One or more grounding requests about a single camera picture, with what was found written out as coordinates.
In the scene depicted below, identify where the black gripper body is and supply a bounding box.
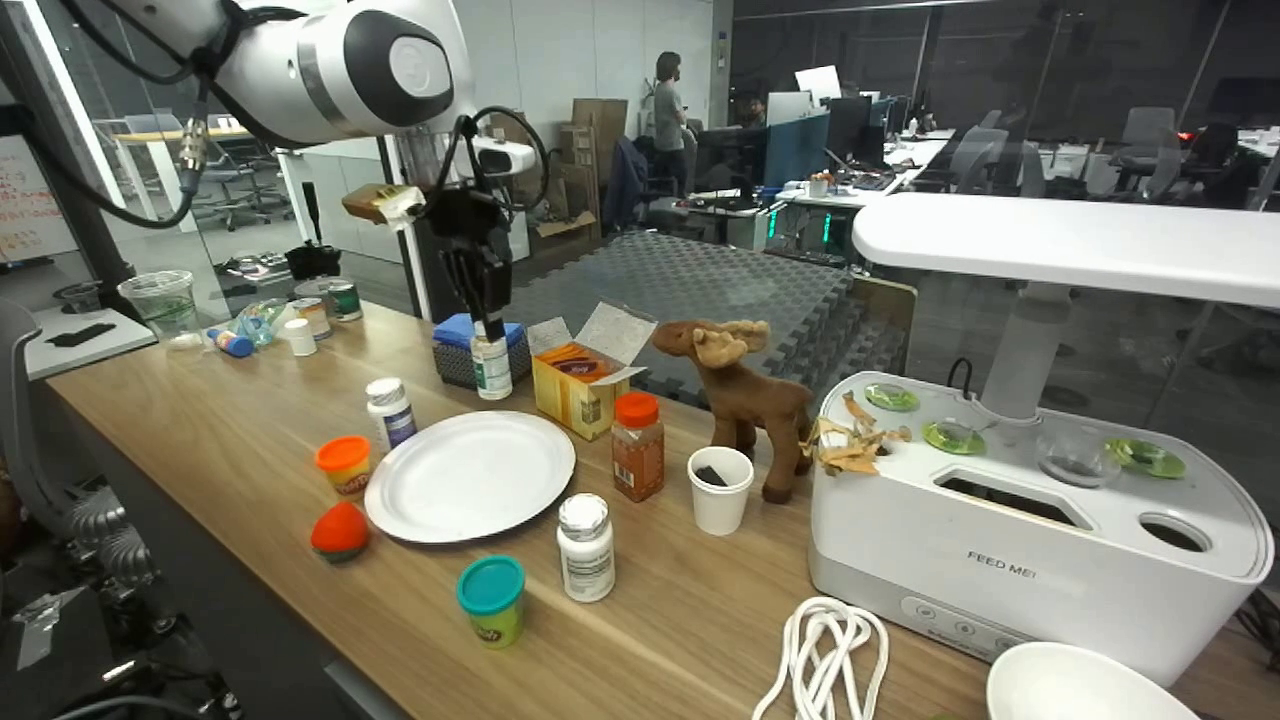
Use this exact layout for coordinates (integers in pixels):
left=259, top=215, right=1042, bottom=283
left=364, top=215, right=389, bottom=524
left=421, top=185, right=520, bottom=283

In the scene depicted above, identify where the white bottle blue label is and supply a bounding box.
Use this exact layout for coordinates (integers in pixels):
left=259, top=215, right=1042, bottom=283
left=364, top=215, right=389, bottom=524
left=364, top=376, right=421, bottom=456

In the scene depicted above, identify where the orange lid spice jar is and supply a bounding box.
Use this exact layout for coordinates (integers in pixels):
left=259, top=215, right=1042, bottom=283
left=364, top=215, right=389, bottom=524
left=609, top=389, right=669, bottom=503

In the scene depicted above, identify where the orange lid yellow dough tub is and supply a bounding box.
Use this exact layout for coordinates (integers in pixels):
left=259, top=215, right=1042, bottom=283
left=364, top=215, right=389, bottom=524
left=312, top=434, right=380, bottom=502

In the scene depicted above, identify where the large white pill bottle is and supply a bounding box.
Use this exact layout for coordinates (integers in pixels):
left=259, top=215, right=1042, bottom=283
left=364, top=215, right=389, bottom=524
left=552, top=490, right=621, bottom=609

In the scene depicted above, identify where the white paper plate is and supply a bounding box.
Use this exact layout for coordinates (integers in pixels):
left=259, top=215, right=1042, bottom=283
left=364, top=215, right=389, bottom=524
left=359, top=410, right=581, bottom=547

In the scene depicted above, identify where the orange plush toy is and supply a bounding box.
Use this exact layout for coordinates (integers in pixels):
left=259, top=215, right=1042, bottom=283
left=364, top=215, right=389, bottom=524
left=308, top=502, right=377, bottom=566

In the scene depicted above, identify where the brown moose plush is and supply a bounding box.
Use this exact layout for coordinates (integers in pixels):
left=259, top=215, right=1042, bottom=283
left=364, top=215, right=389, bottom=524
left=651, top=315, right=818, bottom=508

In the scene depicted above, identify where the blue sponge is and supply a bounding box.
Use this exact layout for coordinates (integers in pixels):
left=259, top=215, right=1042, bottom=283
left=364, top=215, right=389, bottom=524
left=430, top=307, right=529, bottom=359

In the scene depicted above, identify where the grey woven basket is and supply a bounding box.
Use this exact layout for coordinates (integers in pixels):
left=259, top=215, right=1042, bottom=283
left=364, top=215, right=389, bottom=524
left=430, top=342, right=535, bottom=396

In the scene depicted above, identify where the yellow tea box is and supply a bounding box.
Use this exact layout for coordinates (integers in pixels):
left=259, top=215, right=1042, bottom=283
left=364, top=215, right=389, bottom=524
left=524, top=300, right=658, bottom=446

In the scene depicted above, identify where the small dark jar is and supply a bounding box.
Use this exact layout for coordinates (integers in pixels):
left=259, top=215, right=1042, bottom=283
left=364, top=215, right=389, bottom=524
left=319, top=277, right=369, bottom=328

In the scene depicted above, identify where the cardboard box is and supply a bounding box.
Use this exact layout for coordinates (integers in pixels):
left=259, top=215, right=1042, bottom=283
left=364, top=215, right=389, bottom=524
left=547, top=96, right=630, bottom=229

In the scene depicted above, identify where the grey foam floor mat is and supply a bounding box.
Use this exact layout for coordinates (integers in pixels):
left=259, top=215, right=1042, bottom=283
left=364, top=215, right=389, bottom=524
left=511, top=229, right=924, bottom=414

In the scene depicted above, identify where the standing person grey shirt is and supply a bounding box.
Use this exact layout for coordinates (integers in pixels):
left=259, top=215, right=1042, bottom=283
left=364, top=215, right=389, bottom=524
left=635, top=47, right=700, bottom=193

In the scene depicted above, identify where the clear plastic bag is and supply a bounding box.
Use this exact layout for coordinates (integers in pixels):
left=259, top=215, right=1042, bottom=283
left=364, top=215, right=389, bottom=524
left=202, top=300, right=292, bottom=365

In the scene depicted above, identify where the white paper cup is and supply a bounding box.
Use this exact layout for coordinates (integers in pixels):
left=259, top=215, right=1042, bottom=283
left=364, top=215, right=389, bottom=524
left=684, top=446, right=760, bottom=539

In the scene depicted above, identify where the teal lid green dough tub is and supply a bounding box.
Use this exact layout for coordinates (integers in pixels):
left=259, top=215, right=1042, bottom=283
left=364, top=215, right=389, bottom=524
left=453, top=554, right=530, bottom=653

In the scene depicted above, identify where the clear plastic cup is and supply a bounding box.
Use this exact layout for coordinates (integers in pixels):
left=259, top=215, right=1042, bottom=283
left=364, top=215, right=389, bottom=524
left=114, top=268, right=200, bottom=342

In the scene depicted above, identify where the dried brown plant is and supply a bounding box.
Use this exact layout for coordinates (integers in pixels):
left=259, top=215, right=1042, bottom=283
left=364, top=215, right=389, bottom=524
left=813, top=394, right=891, bottom=482

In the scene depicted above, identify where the white flat tray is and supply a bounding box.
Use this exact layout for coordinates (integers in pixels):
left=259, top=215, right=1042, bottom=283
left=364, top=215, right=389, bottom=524
left=19, top=307, right=158, bottom=385

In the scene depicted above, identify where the black tripod stand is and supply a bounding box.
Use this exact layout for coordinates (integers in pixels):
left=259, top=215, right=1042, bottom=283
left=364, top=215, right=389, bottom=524
left=0, top=471, right=252, bottom=720

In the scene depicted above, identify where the white hydroponic planter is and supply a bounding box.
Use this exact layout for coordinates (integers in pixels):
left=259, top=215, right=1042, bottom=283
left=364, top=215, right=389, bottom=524
left=802, top=193, right=1280, bottom=689

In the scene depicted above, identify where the white bowl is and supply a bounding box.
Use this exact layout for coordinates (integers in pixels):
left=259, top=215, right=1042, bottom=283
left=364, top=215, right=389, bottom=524
left=983, top=642, right=1203, bottom=720

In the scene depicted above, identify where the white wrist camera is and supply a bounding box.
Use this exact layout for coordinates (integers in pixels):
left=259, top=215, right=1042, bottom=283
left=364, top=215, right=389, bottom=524
left=471, top=138, right=547, bottom=185

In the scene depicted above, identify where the black handled tool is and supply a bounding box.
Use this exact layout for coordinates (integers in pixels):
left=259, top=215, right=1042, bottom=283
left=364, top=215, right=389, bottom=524
left=278, top=175, right=342, bottom=283

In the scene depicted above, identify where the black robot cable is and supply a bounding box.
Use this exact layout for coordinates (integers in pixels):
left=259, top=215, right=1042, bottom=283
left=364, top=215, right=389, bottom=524
left=51, top=0, right=552, bottom=235

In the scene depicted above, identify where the white coiled cord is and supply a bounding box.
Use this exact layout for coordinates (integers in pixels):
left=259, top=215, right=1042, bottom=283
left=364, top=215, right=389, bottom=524
left=748, top=591, right=891, bottom=720

